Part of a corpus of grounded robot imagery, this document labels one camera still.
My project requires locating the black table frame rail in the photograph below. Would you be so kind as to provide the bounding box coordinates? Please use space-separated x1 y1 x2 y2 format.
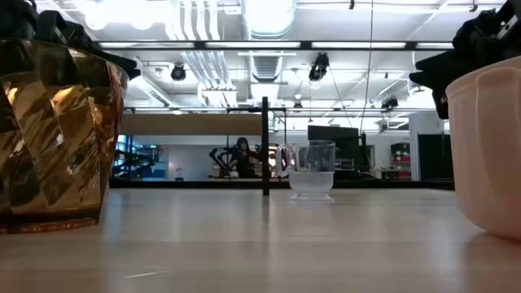
108 179 455 190

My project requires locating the hanging thin cable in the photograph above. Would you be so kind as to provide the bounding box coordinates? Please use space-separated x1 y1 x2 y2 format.
359 0 374 134

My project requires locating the wooden shelf with black frame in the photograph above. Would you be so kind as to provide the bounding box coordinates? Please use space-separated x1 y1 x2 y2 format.
109 96 288 197

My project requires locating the person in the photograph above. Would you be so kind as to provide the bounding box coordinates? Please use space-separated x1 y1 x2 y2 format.
234 137 261 179

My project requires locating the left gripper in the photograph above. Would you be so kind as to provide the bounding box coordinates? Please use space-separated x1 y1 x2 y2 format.
0 0 142 81

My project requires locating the cream ribbed mug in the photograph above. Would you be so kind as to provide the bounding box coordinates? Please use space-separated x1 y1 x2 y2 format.
444 55 521 240

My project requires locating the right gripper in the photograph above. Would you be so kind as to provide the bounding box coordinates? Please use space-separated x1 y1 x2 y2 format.
409 0 521 121

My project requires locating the amber faceted glass cup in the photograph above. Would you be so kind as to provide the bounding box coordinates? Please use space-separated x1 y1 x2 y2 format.
0 38 130 235

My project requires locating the silver air duct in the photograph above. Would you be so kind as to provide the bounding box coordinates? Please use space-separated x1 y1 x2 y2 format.
240 0 298 82

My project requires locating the rack with red bins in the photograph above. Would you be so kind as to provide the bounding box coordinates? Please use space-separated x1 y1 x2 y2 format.
389 142 412 180

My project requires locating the black partition wall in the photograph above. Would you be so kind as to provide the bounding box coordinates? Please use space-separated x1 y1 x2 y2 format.
418 133 454 182

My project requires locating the black ceiling camera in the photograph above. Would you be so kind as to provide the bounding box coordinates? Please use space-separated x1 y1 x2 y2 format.
380 96 400 112
308 51 331 82
169 63 187 82

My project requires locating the black monitor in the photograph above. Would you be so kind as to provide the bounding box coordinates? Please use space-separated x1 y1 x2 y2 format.
307 125 361 180

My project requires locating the black overhead light bar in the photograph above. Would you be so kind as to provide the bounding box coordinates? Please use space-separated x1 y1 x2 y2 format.
92 39 455 51

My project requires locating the clear glass mug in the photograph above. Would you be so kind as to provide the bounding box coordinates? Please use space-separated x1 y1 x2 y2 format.
275 139 337 203

